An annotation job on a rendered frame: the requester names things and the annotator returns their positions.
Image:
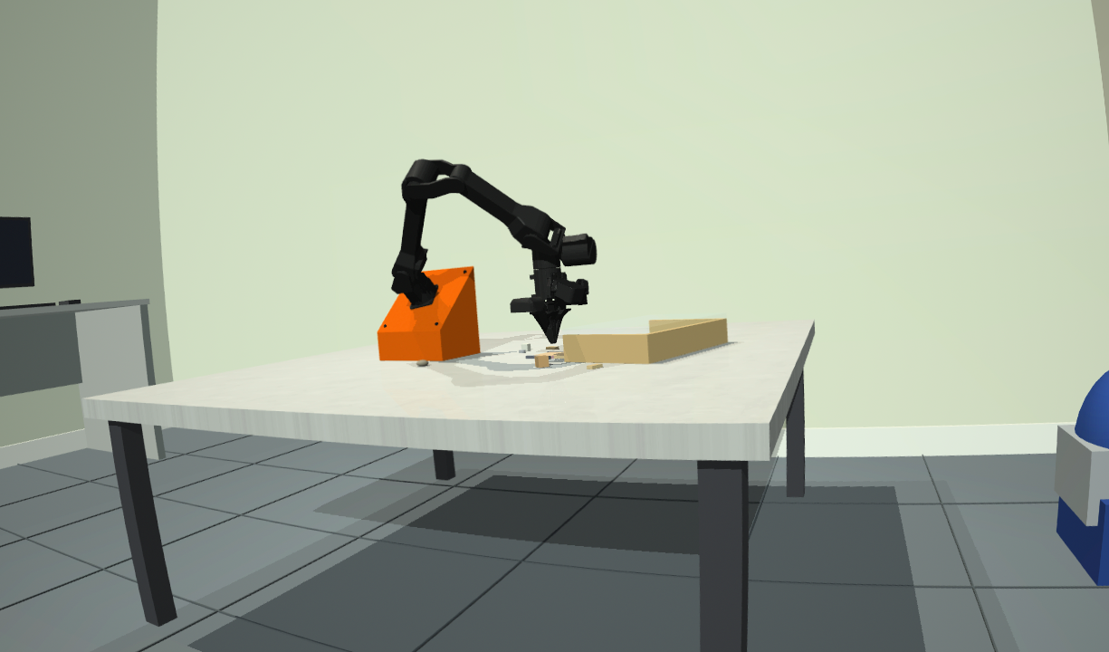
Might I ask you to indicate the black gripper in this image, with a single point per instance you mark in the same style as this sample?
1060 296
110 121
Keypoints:
548 314

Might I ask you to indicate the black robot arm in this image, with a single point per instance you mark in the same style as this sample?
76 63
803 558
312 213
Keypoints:
528 225

